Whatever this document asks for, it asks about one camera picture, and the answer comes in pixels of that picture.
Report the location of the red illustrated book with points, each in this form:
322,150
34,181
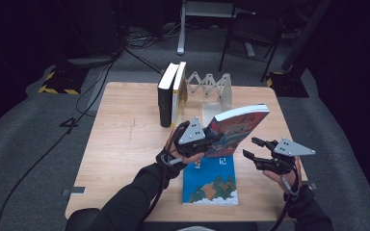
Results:
237,128

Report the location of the grey table bracket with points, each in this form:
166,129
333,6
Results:
75,191
313,186

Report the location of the person's right hand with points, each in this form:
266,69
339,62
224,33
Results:
290,181

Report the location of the black hardcover book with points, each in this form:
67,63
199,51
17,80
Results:
165,102

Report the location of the black yellow striped base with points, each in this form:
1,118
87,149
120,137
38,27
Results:
62,82
287,85

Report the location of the blue landscape book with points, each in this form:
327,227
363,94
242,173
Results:
210,183

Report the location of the black metal chair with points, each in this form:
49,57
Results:
257,29

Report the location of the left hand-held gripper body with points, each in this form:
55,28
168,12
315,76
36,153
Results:
191,134

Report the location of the yellow book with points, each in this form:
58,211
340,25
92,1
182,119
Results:
176,102

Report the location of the grey slanted post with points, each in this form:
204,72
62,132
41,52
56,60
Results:
305,35

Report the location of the white desk stand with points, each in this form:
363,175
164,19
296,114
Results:
181,32

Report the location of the white expandable book rack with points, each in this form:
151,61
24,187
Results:
224,93

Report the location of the person's left hand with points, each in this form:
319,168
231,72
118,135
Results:
186,159

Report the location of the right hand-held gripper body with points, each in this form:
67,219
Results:
285,149

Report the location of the person's white clothing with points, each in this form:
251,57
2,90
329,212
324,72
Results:
195,228

